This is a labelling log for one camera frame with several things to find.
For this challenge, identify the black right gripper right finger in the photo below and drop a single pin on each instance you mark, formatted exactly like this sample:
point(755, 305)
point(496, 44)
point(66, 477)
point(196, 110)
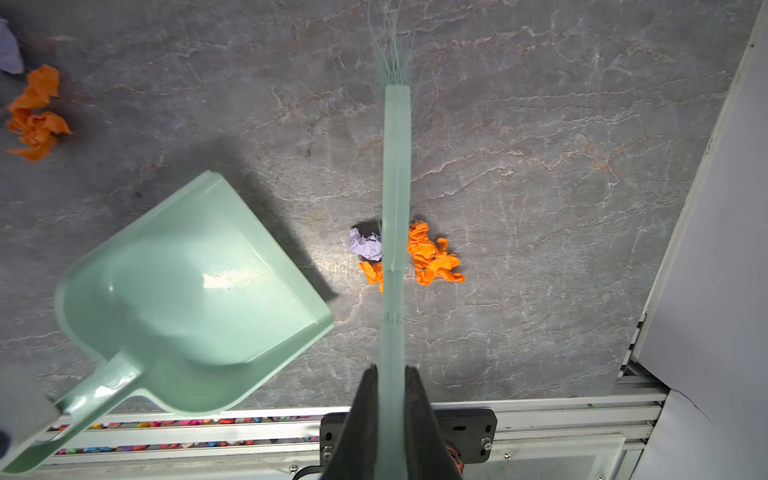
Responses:
point(427, 454)

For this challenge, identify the green plastic dustpan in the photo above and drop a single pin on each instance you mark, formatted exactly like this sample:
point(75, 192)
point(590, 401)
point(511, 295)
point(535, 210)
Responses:
point(194, 305)

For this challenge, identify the green hand brush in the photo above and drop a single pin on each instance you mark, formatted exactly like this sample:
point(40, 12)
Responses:
point(392, 72)

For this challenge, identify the purple paper scrap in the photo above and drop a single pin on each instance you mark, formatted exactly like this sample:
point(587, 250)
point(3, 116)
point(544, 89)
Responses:
point(11, 61)
point(367, 246)

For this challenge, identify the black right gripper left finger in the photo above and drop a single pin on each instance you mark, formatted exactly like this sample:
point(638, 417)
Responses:
point(354, 456)

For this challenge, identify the orange paper scrap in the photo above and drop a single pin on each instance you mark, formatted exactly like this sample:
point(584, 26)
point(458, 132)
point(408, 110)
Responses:
point(37, 128)
point(431, 259)
point(374, 273)

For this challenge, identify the aluminium front rail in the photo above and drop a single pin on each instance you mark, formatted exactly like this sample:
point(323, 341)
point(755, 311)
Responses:
point(599, 437)

